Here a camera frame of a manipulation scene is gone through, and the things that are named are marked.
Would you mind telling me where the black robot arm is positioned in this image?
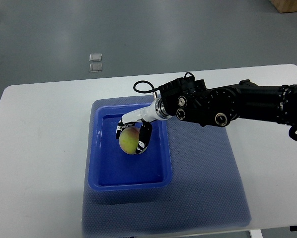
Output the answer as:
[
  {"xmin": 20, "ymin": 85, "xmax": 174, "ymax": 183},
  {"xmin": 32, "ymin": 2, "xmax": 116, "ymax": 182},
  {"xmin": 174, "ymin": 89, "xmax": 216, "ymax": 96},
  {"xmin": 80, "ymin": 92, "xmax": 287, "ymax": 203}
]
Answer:
[{"xmin": 158, "ymin": 72, "xmax": 297, "ymax": 141}]

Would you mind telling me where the upper metal floor plate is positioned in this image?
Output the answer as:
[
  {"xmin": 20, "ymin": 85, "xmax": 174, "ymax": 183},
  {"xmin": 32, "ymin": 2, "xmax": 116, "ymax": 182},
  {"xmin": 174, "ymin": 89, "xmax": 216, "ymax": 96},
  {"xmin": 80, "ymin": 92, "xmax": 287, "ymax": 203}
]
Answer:
[{"xmin": 89, "ymin": 53, "xmax": 102, "ymax": 62}]

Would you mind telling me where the brown wooden box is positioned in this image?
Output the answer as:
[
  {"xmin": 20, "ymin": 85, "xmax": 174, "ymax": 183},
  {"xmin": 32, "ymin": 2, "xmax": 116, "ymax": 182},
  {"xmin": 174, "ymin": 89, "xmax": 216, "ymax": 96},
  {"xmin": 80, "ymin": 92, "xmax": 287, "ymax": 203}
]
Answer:
[{"xmin": 270, "ymin": 0, "xmax": 297, "ymax": 13}]

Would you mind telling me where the lower metal floor plate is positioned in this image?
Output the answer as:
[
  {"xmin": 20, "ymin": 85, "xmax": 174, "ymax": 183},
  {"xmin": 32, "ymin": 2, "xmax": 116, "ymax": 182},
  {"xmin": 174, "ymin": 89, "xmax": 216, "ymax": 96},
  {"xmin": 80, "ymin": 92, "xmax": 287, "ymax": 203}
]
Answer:
[{"xmin": 89, "ymin": 62, "xmax": 102, "ymax": 72}]

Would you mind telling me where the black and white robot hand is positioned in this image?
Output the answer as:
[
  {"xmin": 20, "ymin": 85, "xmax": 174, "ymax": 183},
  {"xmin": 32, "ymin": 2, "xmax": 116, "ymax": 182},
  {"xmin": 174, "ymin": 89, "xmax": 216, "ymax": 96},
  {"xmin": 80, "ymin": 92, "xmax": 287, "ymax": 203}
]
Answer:
[{"xmin": 116, "ymin": 98, "xmax": 170, "ymax": 155}]

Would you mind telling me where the metal floor plate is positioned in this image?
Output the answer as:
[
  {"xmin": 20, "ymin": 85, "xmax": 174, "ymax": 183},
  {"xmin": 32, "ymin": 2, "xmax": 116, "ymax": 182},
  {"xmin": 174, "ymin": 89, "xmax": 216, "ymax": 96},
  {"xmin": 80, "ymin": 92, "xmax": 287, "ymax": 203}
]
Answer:
[
  {"xmin": 89, "ymin": 53, "xmax": 102, "ymax": 62},
  {"xmin": 89, "ymin": 62, "xmax": 102, "ymax": 72}
]

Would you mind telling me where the blue plastic tray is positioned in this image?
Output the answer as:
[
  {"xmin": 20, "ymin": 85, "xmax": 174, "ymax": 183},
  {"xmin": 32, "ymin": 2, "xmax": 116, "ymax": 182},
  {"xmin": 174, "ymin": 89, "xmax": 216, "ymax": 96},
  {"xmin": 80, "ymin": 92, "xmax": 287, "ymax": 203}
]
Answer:
[{"xmin": 86, "ymin": 101, "xmax": 172, "ymax": 192}]

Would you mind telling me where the grey blue textured mat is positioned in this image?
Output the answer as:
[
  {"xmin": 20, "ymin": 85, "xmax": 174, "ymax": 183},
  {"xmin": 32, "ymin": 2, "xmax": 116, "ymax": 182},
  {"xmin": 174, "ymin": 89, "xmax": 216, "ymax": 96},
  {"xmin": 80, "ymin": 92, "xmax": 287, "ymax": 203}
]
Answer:
[{"xmin": 82, "ymin": 96, "xmax": 251, "ymax": 238}]

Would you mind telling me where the green red peach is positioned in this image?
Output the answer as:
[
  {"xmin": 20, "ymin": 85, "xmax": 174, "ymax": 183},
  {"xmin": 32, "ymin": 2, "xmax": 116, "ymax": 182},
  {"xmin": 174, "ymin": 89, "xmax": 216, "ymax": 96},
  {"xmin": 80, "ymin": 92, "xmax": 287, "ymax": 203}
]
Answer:
[{"xmin": 118, "ymin": 126, "xmax": 140, "ymax": 155}]

